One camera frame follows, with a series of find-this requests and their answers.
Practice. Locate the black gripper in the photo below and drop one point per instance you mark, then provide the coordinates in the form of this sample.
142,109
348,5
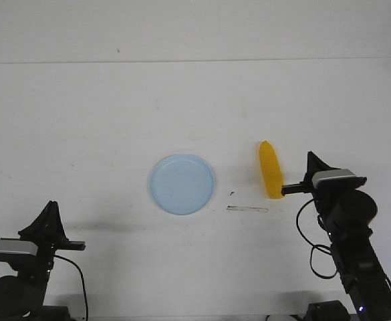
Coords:
317,171
47,227

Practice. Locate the yellow corn cob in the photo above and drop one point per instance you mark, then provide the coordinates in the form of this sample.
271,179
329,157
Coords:
271,170

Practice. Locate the light blue round plate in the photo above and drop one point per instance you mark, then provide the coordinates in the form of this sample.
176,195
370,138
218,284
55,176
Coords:
182,184

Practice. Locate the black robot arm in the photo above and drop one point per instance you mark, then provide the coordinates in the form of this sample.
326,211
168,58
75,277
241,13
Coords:
22,295
344,212

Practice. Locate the horizontal clear tape strip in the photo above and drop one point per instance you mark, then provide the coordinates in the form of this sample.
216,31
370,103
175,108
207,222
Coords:
248,209

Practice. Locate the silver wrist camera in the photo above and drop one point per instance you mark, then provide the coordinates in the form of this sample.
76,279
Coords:
11,249
337,179

